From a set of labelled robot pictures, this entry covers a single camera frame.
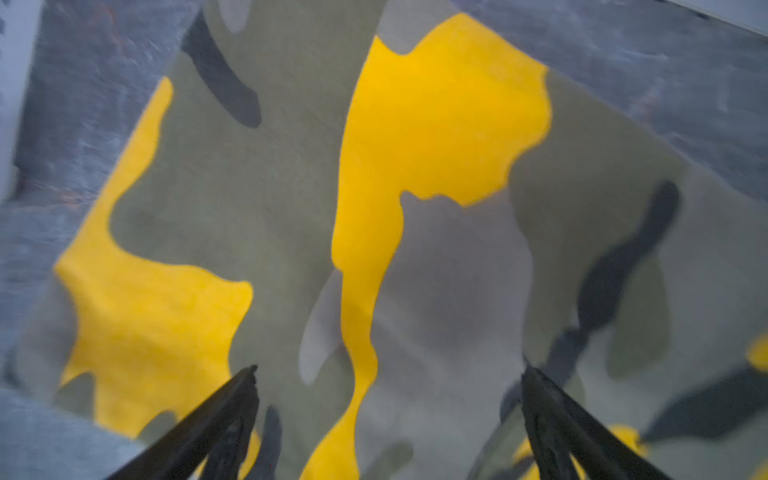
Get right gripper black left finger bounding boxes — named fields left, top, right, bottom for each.
left=110, top=365, right=259, bottom=479

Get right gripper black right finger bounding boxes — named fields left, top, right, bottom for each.
left=521, top=366, right=668, bottom=479

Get camouflage yellow green trousers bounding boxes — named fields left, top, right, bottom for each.
left=9, top=1, right=767, bottom=479

